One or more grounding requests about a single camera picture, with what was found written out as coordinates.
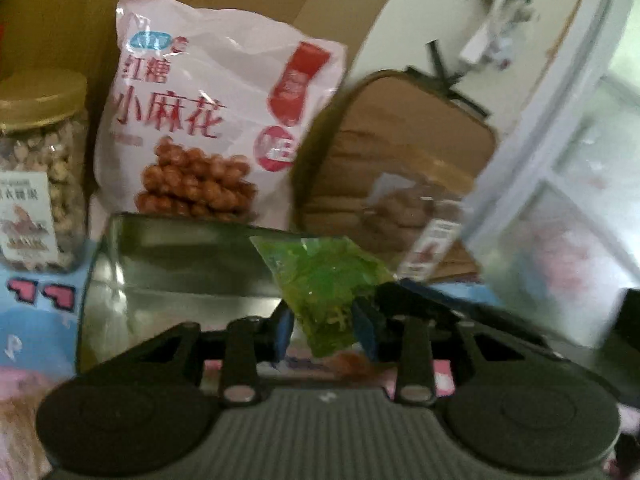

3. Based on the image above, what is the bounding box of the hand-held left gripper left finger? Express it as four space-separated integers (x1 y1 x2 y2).
75 302 294 407

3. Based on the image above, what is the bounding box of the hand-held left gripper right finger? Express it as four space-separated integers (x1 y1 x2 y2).
351 285 576 407

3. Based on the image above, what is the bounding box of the green snack packet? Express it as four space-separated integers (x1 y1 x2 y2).
249 235 396 358

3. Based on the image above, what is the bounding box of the black tin box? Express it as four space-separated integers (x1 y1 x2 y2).
75 212 621 376

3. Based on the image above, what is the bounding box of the brown seat cushion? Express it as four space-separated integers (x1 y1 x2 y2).
290 69 498 281

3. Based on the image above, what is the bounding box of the pink snack bag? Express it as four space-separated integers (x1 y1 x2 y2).
92 0 348 231

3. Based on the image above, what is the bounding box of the printed bedsheet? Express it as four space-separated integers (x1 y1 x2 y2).
0 240 640 480

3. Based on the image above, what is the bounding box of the nut jar with white label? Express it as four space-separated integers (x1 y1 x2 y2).
0 67 91 275

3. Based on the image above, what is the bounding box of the white hanging object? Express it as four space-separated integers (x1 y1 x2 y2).
457 0 531 68

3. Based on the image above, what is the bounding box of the wooden headboard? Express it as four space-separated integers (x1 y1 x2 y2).
0 0 401 111

